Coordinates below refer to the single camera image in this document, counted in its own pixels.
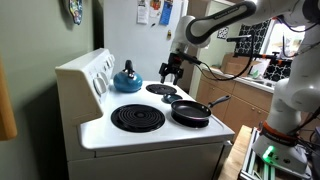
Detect orange black clamp stand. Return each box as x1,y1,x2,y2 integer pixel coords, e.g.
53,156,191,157
253,50,294,68

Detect colourful decorative wall plate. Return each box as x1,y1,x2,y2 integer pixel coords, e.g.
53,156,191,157
68,0,84,26

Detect small patterned wall tile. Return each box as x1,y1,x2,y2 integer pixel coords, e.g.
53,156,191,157
216,25,231,41

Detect wooden table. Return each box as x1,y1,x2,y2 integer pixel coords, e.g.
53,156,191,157
218,124,254,180

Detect cardboard box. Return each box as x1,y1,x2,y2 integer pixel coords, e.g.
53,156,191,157
221,52,263,78

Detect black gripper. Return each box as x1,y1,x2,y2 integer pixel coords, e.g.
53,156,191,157
158,52,185,86

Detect orange white photo card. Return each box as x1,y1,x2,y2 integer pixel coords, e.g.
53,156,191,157
149,0,163,19

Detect large black coil burner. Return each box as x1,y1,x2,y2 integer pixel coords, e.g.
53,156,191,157
110,103,166,134
145,83,178,96

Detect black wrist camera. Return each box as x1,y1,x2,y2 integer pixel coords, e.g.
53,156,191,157
176,49,203,65

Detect blue teapot kettle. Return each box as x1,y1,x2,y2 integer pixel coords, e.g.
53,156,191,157
113,59,144,94

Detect brown wooden door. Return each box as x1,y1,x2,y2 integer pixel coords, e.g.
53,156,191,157
179,0,208,98

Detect wooden kitchen cabinets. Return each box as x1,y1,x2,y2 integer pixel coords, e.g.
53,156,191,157
195,66,274,134

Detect white paper sheet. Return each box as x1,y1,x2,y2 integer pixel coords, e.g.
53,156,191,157
136,0,150,25

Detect aluminium robot stand frame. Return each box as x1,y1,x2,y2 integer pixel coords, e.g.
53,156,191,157
239,128,320,180

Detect green item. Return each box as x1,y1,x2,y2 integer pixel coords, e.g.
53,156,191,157
249,67,265,80

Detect black stereo camera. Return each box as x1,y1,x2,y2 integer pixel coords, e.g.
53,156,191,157
226,34,253,43

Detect black base cables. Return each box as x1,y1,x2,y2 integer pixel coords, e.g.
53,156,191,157
293,104,320,158

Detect blue paper sheet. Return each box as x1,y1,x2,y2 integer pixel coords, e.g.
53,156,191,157
158,0,175,27

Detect black frying pan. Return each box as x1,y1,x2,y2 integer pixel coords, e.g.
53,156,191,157
170,94,232,122

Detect white refrigerator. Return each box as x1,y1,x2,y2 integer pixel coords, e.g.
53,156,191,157
103,0,189,86

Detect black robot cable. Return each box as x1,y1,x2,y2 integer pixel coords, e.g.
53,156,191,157
196,33,255,82

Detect white electric stove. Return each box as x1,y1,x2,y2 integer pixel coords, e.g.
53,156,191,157
54,47,236,180

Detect black white patterned curtain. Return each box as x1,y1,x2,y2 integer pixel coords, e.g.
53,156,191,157
234,18,293,82

